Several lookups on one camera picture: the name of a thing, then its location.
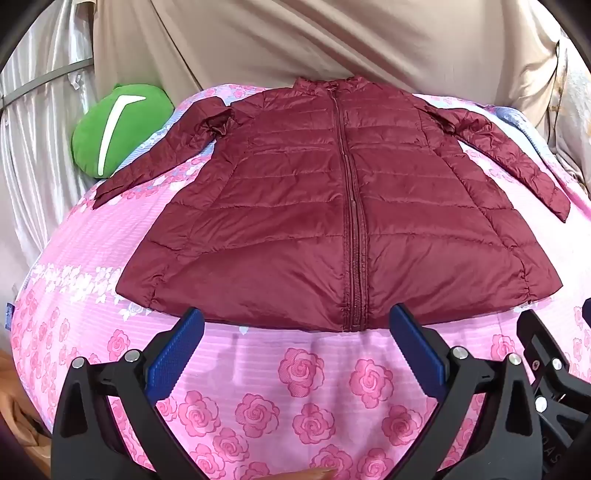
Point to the beige backdrop cloth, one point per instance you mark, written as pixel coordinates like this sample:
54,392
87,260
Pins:
323,41

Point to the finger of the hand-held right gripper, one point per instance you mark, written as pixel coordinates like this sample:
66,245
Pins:
542,339

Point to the cream floral curtain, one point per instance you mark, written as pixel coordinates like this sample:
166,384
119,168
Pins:
572,106

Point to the pink floral bed sheet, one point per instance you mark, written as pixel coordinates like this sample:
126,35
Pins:
286,401

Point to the grey metal rod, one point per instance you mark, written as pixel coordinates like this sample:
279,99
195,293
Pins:
41,83

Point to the maroon puffer jacket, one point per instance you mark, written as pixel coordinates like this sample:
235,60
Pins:
323,198

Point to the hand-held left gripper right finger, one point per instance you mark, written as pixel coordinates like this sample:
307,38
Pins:
415,344

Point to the white satin curtain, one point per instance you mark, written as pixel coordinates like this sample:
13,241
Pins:
41,152

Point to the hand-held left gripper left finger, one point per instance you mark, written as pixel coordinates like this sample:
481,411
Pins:
178,346

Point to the green plush pillow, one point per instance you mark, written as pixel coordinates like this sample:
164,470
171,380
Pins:
115,134

